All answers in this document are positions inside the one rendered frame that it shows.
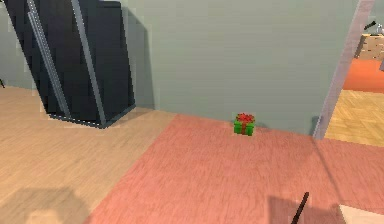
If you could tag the black thin bar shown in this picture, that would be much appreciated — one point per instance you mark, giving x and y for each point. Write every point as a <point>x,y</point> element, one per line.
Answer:
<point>301,207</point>

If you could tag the black fridge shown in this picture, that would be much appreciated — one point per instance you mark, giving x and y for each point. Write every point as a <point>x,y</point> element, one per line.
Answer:
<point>110,66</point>

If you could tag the light wooden table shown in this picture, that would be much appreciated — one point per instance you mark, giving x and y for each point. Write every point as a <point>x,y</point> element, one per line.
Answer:
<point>371,48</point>

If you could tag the cream flat panel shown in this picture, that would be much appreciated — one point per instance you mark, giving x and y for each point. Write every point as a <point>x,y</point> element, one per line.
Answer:
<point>365,216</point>

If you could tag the green gift box red ribbon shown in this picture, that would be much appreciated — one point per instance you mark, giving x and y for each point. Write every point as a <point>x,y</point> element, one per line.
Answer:
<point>243,127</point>

